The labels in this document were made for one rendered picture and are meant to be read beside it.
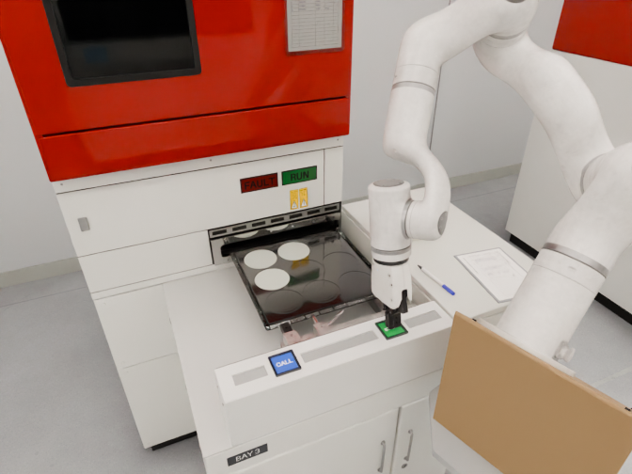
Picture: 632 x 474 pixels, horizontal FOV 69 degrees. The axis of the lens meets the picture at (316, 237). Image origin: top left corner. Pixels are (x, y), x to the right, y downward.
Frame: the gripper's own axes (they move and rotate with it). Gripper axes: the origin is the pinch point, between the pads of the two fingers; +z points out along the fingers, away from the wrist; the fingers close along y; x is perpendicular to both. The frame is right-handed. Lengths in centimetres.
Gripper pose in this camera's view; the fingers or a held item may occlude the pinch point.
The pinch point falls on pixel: (392, 319)
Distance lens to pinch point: 106.5
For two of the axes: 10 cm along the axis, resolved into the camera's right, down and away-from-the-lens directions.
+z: 0.9, 9.3, 3.7
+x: 9.2, -2.2, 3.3
